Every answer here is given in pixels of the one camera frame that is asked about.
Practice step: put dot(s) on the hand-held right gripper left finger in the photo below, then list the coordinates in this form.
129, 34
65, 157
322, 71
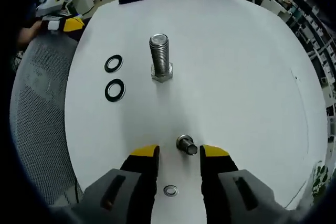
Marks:
141, 176

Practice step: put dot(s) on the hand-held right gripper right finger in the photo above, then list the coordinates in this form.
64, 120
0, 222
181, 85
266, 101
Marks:
215, 179

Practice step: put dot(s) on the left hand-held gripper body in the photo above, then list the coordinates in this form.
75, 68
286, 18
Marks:
51, 2

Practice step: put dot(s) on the small silver washer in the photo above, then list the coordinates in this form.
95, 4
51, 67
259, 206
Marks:
165, 191

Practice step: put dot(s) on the small round-base threaded stud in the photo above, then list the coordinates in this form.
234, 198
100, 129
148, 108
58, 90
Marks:
187, 145

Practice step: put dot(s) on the large hex-base threaded stud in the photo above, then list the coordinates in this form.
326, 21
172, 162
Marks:
160, 58

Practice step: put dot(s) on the white drawer cabinet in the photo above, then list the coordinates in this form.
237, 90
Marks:
81, 1

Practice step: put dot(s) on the grey mesh office chair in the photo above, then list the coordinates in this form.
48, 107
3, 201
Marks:
39, 116

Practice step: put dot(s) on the large green potted plant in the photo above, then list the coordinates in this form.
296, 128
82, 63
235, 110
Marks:
321, 179

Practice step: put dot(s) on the shelf with white bins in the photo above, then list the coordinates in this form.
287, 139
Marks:
315, 37

